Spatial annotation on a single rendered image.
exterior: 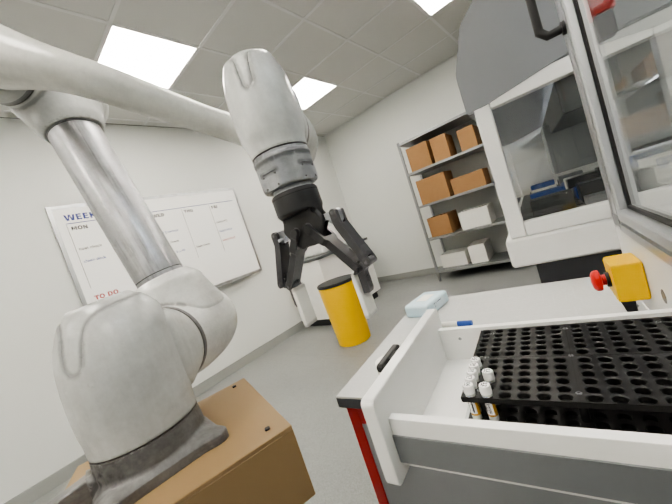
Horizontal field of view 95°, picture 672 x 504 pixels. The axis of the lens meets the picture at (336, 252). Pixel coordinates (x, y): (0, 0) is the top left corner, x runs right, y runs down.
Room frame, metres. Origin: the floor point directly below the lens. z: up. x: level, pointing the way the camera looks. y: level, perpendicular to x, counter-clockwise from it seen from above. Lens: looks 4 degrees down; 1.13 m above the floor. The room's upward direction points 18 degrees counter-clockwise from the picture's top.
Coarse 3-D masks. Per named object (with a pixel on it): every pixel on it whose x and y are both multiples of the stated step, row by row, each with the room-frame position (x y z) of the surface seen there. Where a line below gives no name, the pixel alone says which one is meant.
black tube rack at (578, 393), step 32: (640, 320) 0.37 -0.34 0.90; (512, 352) 0.40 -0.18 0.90; (544, 352) 0.38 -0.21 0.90; (576, 352) 0.35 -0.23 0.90; (608, 352) 0.33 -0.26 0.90; (640, 352) 0.32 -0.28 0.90; (512, 384) 0.33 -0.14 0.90; (544, 384) 0.32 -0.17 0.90; (576, 384) 0.30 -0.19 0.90; (608, 384) 0.29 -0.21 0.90; (640, 384) 0.31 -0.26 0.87; (512, 416) 0.32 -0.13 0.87; (544, 416) 0.31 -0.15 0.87; (576, 416) 0.30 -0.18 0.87; (608, 416) 0.28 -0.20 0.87; (640, 416) 0.27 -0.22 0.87
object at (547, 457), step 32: (544, 320) 0.46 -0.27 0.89; (576, 320) 0.43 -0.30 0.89; (608, 320) 0.41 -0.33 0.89; (448, 352) 0.55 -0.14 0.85; (448, 384) 0.48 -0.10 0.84; (416, 416) 0.34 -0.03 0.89; (448, 416) 0.41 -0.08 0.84; (416, 448) 0.34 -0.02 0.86; (448, 448) 0.31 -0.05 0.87; (480, 448) 0.30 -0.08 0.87; (512, 448) 0.28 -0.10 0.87; (544, 448) 0.27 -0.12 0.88; (576, 448) 0.25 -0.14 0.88; (608, 448) 0.24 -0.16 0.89; (640, 448) 0.23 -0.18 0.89; (512, 480) 0.28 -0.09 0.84; (544, 480) 0.27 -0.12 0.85; (576, 480) 0.25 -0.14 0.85; (608, 480) 0.24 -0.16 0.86; (640, 480) 0.23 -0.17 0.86
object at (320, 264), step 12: (312, 252) 4.16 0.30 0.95; (324, 252) 4.08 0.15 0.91; (312, 264) 3.82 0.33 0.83; (324, 264) 3.81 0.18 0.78; (336, 264) 3.98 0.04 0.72; (372, 264) 4.57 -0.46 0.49; (312, 276) 3.87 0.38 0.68; (324, 276) 3.76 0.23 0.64; (336, 276) 3.92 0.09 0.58; (372, 276) 4.50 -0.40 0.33; (312, 288) 3.91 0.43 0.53; (312, 300) 3.96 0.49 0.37; (324, 312) 3.87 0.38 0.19; (312, 324) 4.13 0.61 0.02; (324, 324) 3.99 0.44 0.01
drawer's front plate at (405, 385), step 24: (432, 312) 0.56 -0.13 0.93; (408, 336) 0.48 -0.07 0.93; (432, 336) 0.53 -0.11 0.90; (408, 360) 0.43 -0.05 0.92; (432, 360) 0.50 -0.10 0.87; (384, 384) 0.37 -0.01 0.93; (408, 384) 0.42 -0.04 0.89; (432, 384) 0.48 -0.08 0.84; (384, 408) 0.36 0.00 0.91; (408, 408) 0.40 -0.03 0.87; (384, 432) 0.34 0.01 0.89; (384, 456) 0.34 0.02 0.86
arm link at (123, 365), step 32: (64, 320) 0.45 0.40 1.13; (96, 320) 0.44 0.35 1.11; (128, 320) 0.45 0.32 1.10; (160, 320) 0.49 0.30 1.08; (64, 352) 0.42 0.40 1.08; (96, 352) 0.42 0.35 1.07; (128, 352) 0.43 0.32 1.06; (160, 352) 0.46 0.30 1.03; (192, 352) 0.53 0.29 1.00; (64, 384) 0.41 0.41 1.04; (96, 384) 0.41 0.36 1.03; (128, 384) 0.42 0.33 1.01; (160, 384) 0.45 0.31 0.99; (96, 416) 0.40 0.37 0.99; (128, 416) 0.41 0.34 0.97; (160, 416) 0.44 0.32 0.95; (96, 448) 0.41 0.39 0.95; (128, 448) 0.41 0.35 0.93
